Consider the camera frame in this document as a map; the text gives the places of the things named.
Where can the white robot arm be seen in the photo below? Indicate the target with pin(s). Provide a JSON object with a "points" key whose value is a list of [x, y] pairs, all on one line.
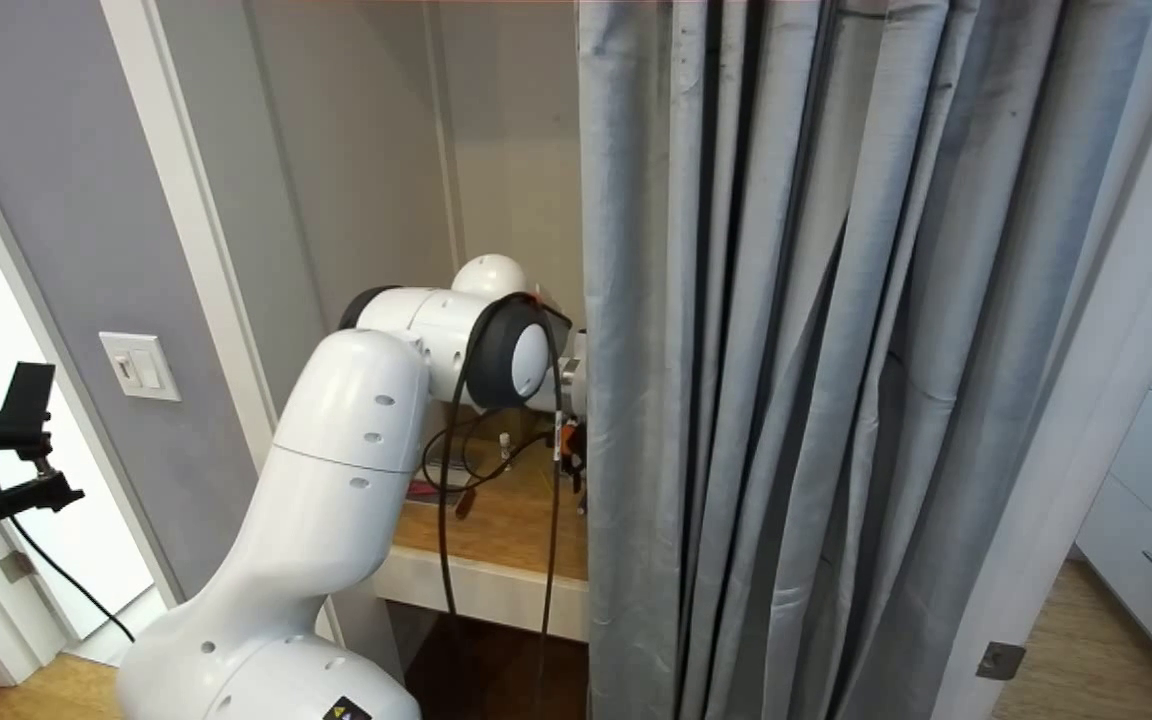
{"points": [[338, 494]]}

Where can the small metal wall plate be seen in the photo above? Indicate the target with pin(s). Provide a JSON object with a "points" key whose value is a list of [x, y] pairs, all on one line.
{"points": [[16, 565]]}

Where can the grey curtain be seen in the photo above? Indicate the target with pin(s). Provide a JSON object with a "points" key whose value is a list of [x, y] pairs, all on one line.
{"points": [[840, 362]]}

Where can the white door post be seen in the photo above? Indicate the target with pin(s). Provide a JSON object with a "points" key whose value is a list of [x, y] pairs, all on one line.
{"points": [[1069, 442]]}

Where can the white light switch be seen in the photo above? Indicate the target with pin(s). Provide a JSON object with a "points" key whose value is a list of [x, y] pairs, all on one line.
{"points": [[141, 366]]}

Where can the red notebook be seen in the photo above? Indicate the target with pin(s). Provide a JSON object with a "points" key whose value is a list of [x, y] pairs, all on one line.
{"points": [[441, 494]]}

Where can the black camera on stand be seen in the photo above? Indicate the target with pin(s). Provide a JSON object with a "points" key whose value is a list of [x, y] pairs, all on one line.
{"points": [[27, 406]]}

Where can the metal door hinge plate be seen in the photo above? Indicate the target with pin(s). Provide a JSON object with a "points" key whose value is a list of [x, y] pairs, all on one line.
{"points": [[999, 663]]}

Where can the white door frame trim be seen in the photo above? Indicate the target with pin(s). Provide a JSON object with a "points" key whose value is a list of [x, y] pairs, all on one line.
{"points": [[188, 241]]}

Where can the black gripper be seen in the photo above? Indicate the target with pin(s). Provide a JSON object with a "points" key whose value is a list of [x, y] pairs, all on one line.
{"points": [[575, 461]]}

